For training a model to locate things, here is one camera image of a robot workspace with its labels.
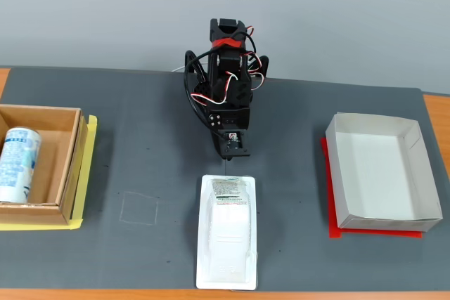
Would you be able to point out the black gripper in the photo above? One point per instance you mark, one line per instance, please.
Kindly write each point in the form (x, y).
(235, 120)

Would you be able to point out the white blue printed can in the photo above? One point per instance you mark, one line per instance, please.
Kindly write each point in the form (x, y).
(19, 166)

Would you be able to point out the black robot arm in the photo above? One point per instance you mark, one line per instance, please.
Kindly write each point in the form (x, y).
(228, 68)

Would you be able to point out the brown cardboard box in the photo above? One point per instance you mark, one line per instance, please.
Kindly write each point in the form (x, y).
(56, 159)

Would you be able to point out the white paper box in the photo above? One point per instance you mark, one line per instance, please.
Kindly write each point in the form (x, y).
(376, 177)

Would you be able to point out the dark grey table mat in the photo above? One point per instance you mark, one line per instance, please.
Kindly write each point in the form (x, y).
(299, 138)

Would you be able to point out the white plastic blister tray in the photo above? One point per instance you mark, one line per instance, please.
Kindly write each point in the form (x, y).
(228, 236)

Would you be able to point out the red tape strip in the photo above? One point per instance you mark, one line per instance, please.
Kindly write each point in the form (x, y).
(228, 43)

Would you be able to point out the yellow paper sheet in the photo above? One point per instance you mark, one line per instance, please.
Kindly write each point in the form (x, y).
(88, 173)

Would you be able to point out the red paper sheet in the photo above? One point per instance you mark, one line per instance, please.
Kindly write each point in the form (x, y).
(334, 234)

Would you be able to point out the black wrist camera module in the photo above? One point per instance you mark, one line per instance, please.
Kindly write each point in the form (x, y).
(236, 144)

